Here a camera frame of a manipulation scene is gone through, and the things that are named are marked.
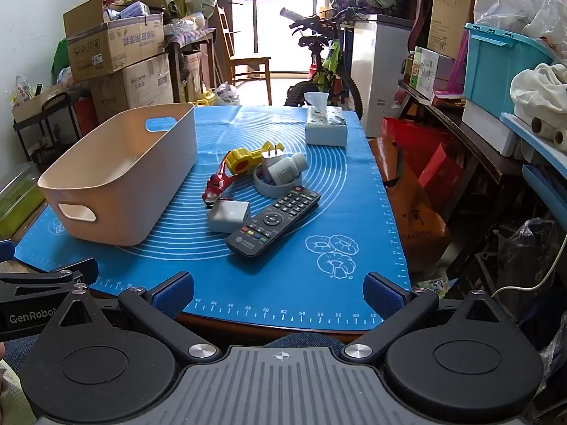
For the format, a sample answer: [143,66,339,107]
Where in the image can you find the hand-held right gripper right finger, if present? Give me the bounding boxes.
[339,272,521,361]

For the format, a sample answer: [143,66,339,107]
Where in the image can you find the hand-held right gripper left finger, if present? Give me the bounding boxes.
[42,272,222,361]

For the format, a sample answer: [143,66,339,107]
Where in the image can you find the beige plastic storage bin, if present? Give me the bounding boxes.
[38,103,197,246]

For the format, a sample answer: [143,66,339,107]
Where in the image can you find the white square charger block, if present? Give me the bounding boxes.
[207,200,251,233]

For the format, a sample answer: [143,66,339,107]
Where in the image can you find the black remote control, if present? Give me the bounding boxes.
[226,187,321,257]

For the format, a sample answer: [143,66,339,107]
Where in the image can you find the grey tape ring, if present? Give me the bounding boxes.
[253,169,302,197]

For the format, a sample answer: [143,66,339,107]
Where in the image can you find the yellow plastic tool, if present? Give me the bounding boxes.
[224,141,285,175]

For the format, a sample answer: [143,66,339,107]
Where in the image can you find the white pill bottle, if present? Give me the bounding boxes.
[268,152,308,186]

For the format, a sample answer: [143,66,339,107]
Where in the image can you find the white plug adapter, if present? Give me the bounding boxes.
[259,144,284,182]

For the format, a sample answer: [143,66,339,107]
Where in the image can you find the green transparent plastic box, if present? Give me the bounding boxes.
[0,163,46,236]

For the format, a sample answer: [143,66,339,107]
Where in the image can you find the pale cloth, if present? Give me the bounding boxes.
[0,358,37,425]

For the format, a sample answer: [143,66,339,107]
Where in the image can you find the brown paper bag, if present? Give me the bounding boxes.
[369,136,451,272]

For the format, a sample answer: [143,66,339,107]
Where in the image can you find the black utility cart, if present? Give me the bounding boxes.
[13,92,83,166]

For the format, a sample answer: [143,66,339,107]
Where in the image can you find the blue silicone baking mat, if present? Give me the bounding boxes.
[14,105,410,332]

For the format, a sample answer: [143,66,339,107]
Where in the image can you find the red gift bag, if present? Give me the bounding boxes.
[416,142,467,214]

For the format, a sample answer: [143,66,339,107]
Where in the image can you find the black plastic bag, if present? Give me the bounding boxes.
[495,220,560,320]

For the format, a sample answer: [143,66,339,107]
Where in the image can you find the small open cardboard box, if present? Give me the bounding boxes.
[11,80,68,123]

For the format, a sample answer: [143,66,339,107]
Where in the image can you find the red paper bag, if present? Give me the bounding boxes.
[381,117,444,149]

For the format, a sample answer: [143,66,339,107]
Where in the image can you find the white tissue box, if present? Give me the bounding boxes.
[305,92,348,148]

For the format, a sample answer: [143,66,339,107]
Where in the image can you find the dark wooden shelf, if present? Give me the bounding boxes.
[398,80,526,231]

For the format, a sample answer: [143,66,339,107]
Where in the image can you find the large cardboard box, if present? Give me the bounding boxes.
[91,53,174,123]

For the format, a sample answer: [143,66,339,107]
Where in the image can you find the white foam box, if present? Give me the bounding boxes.
[461,100,529,157]

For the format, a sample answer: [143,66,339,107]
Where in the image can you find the small white floor bag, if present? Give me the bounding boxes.
[214,82,240,106]

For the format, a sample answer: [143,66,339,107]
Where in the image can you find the white chest freezer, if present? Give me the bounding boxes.
[349,14,416,139]

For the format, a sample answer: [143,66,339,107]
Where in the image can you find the open printed cardboard box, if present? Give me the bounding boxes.
[63,0,167,83]

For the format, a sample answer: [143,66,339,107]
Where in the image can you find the green white carton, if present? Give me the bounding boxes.
[409,46,455,101]

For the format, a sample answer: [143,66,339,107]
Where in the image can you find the green black bicycle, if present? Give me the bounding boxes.
[279,7,364,121]

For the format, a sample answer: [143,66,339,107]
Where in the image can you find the paper rolls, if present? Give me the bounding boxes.
[530,116,567,150]

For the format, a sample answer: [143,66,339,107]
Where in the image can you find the wooden chair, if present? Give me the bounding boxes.
[216,6,272,106]

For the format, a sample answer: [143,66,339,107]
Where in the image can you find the cluttered wooden side table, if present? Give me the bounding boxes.
[165,28,218,103]

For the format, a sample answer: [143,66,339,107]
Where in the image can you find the teal plastic storage bin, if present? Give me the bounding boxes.
[463,22,560,117]

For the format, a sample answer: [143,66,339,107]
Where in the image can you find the white crumpled cloth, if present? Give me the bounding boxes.
[509,63,567,125]

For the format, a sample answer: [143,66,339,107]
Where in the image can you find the tall brown cardboard box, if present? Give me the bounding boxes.
[426,0,482,59]

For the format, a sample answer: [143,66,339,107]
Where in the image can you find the white plastic bag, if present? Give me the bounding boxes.
[475,0,567,56]

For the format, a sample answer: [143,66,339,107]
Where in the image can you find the white cable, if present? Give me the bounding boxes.
[491,245,564,298]

